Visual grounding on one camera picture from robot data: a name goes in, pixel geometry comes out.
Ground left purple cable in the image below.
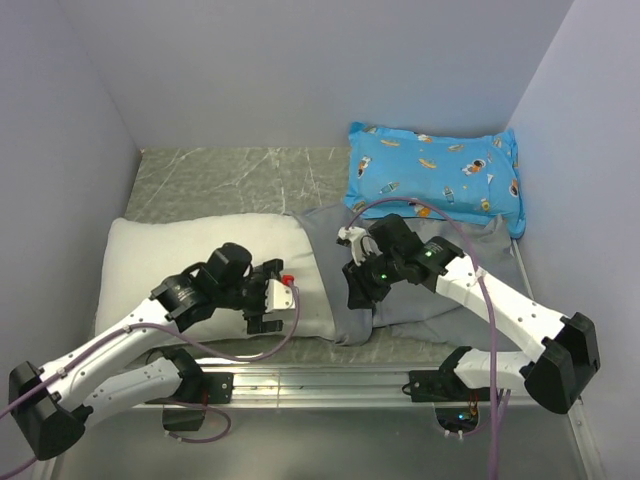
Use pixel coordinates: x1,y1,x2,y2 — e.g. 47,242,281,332
0,284,302,480

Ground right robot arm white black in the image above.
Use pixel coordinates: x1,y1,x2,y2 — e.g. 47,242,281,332
337,214,601,414

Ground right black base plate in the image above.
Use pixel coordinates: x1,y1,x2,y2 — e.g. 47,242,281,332
401,369,490,403

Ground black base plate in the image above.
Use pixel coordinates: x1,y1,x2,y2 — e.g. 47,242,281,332
150,371,234,405
401,369,490,403

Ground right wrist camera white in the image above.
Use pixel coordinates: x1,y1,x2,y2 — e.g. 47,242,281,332
336,226,375,266

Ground aluminium mounting rail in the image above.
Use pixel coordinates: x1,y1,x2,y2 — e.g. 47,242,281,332
134,362,586,409

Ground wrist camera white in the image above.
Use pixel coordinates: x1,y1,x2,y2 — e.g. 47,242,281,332
336,226,375,266
265,275,296,313

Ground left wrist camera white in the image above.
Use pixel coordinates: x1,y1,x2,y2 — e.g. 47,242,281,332
265,275,296,313

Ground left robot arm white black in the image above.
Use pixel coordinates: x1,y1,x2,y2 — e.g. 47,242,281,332
2,243,297,461

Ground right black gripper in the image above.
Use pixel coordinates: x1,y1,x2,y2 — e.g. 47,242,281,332
342,249,404,311

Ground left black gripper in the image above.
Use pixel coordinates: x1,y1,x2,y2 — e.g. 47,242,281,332
217,259,284,332

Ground white pillow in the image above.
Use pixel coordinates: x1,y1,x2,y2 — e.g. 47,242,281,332
94,213,336,340

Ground grey pillowcase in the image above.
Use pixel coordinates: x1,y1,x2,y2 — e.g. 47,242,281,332
292,204,526,351

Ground blue cartoon print pillow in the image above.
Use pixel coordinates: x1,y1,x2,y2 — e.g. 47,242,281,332
344,122,526,239

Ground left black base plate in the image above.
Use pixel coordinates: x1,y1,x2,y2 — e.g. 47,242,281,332
150,371,234,405

